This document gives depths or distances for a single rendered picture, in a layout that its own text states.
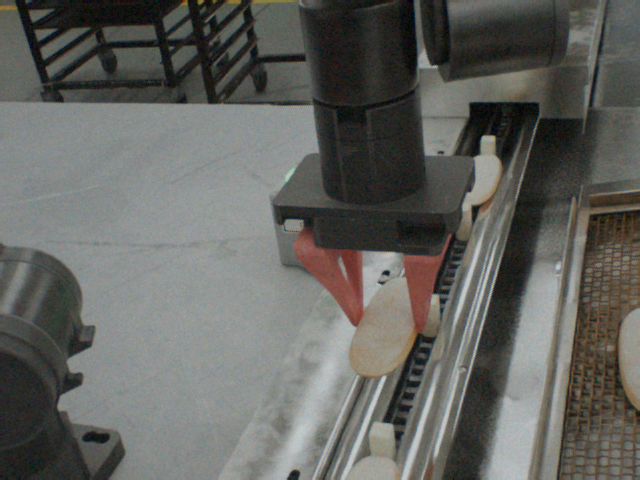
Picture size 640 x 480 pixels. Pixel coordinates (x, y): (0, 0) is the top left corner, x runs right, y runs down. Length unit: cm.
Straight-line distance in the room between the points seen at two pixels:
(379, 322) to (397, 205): 10
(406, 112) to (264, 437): 23
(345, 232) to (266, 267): 35
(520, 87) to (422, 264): 49
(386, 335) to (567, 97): 48
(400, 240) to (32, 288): 22
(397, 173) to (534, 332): 28
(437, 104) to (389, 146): 51
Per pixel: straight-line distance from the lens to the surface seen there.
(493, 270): 69
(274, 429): 56
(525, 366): 66
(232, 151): 104
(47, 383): 50
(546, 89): 93
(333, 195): 46
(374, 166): 44
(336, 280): 49
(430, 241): 46
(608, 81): 116
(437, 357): 62
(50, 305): 53
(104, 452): 62
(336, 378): 59
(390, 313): 53
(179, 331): 74
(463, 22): 43
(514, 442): 60
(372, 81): 43
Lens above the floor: 124
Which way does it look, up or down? 31 degrees down
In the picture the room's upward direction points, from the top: 8 degrees counter-clockwise
